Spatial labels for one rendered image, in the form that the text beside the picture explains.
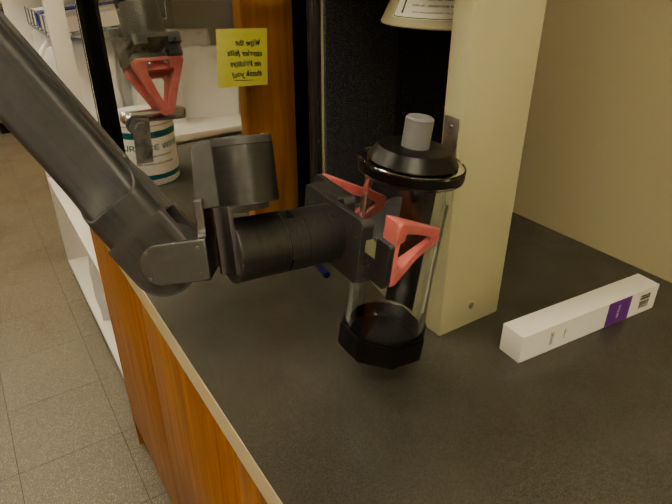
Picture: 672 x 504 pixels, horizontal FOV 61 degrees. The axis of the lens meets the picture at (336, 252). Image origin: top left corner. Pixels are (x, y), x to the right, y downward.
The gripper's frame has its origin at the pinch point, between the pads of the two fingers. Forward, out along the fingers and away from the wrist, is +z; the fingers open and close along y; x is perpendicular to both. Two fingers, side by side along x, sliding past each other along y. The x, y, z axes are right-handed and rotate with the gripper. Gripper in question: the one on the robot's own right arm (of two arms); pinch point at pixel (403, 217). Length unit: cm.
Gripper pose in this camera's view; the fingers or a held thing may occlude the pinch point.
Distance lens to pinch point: 60.2
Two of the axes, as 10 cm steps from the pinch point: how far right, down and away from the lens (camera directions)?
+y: -5.3, -4.4, 7.3
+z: 8.4, -1.9, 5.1
